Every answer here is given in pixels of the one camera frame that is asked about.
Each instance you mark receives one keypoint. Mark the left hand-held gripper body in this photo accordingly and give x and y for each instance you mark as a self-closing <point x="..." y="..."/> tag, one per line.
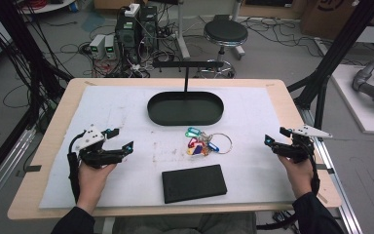
<point x="91" y="139"/>

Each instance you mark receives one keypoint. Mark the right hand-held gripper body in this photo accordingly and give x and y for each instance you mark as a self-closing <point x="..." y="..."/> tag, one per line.
<point x="300" y="148"/>

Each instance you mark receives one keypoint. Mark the person's right hand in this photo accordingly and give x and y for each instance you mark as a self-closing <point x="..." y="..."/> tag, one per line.
<point x="300" y="177"/>

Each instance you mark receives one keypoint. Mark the person's left hand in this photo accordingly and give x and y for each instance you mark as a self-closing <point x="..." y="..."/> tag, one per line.
<point x="91" y="185"/>

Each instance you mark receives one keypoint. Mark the white table mat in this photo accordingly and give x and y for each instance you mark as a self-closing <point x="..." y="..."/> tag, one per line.
<point x="136" y="175"/>

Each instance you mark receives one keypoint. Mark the wooden table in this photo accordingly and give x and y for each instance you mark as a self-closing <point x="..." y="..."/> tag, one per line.
<point x="45" y="182"/>

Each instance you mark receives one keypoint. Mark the black tape strip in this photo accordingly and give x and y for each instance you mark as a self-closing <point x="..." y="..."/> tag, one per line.
<point x="32" y="168"/>

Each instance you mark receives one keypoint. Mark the black key stand with tray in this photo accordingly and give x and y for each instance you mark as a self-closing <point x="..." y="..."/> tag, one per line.
<point x="185" y="110"/>

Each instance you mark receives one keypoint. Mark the white platform board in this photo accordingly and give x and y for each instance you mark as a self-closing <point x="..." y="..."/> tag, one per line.
<point x="357" y="107"/>

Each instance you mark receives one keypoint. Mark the key bunch with coloured tags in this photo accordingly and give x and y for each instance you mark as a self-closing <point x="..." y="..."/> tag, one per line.
<point x="198" y="146"/>

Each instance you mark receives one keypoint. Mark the black rectangular case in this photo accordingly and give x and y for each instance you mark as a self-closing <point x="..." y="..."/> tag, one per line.
<point x="193" y="183"/>

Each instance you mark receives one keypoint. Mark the grey power supply unit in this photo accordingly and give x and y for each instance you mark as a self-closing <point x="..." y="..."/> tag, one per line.
<point x="110" y="47"/>
<point x="96" y="46"/>

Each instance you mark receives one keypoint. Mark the black computer tower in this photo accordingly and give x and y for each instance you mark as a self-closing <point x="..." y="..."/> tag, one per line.
<point x="148" y="26"/>
<point x="126" y="39"/>

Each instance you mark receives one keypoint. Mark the black round stool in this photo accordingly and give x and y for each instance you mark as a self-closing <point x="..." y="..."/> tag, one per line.
<point x="225" y="32"/>

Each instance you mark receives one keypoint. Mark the white table leg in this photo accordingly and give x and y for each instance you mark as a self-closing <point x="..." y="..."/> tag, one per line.
<point x="181" y="32"/>

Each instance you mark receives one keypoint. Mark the cardboard box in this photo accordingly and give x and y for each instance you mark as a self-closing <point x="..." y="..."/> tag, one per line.
<point x="331" y="16"/>

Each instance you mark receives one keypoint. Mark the white power strip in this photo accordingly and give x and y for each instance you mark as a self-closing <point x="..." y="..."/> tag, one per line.
<point x="132" y="9"/>

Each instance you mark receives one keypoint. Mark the aluminium rail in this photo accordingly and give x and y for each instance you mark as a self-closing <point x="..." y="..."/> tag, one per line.
<point x="3" y="172"/>
<point x="344" y="195"/>

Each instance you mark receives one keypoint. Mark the black frame post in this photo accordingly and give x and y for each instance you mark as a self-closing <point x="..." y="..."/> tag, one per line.
<point x="22" y="42"/>
<point x="334" y="52"/>

